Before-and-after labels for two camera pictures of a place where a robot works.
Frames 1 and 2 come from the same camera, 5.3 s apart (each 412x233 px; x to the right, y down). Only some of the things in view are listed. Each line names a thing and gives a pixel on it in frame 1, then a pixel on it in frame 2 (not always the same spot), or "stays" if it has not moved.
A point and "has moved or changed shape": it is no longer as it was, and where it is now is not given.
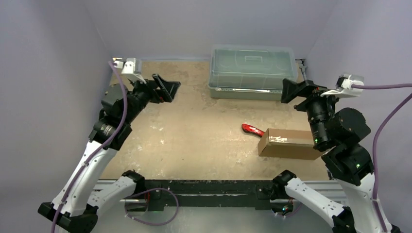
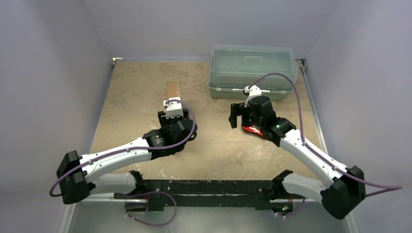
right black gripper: (308, 91) → (234, 113)
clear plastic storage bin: (250, 72) stays
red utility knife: (248, 128) stays
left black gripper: (168, 88) → (164, 121)
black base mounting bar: (245, 192) stays
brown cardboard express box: (288, 143) has moved or changed shape
